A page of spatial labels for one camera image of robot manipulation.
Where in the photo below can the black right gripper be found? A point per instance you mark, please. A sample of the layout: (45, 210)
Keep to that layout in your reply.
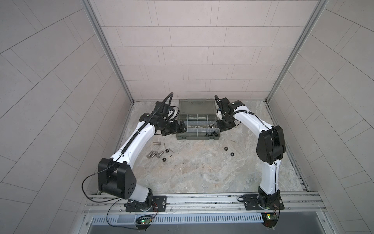
(222, 128)

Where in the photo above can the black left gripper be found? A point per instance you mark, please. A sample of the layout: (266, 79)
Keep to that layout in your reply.
(174, 129)

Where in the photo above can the grey compartment organizer box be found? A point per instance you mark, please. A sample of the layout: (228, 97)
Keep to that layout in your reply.
(197, 114)

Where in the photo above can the silver spacer cluster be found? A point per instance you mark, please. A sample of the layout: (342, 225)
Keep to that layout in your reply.
(155, 153)

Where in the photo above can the black wing nut pair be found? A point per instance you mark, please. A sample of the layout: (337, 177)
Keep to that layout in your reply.
(211, 135)

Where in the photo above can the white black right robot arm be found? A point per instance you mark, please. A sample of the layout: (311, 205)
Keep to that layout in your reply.
(270, 147)

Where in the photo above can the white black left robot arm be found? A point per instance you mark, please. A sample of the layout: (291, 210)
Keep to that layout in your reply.
(115, 175)

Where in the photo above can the white vent grille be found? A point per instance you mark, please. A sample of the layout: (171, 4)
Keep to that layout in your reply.
(129, 219)

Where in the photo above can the left green circuit board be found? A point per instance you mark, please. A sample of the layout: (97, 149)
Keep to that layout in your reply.
(144, 220)

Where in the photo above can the right circuit board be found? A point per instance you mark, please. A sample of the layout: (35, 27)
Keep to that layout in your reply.
(270, 219)

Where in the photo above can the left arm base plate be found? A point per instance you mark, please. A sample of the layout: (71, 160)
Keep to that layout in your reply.
(156, 203)

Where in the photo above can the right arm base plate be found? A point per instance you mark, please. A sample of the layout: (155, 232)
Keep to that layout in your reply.
(262, 202)

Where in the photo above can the aluminium front rail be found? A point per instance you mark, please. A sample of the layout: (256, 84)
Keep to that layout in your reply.
(200, 203)

